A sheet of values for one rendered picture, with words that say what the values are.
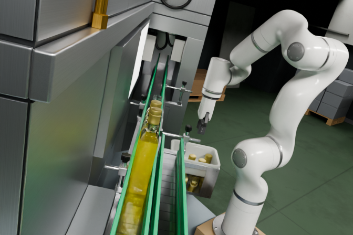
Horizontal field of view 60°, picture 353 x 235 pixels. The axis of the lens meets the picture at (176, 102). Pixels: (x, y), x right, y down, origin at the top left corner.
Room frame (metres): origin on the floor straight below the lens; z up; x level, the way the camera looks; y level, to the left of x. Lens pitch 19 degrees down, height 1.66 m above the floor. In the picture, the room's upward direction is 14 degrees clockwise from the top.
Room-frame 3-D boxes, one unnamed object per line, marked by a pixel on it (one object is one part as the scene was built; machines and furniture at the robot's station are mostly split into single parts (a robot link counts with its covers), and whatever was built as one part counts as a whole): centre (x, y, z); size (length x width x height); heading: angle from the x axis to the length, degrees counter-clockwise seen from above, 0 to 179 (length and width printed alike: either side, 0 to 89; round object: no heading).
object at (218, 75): (1.25, -0.14, 1.38); 0.09 x 0.08 x 0.13; 125
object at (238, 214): (0.99, -0.35, 0.93); 0.19 x 0.19 x 0.18
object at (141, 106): (1.34, 0.17, 1.11); 0.07 x 0.04 x 0.13; 95
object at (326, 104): (6.22, -2.82, 0.53); 1.04 x 0.69 x 1.05; 46
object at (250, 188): (0.97, -0.32, 1.14); 0.19 x 0.12 x 0.24; 128
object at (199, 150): (1.24, -0.14, 0.97); 0.22 x 0.17 x 0.09; 95
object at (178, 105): (1.75, 0.01, 1.07); 0.17 x 0.05 x 0.23; 95
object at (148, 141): (0.82, 0.05, 1.16); 0.06 x 0.06 x 0.21; 6
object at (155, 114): (0.82, 0.05, 1.31); 0.04 x 0.04 x 0.04
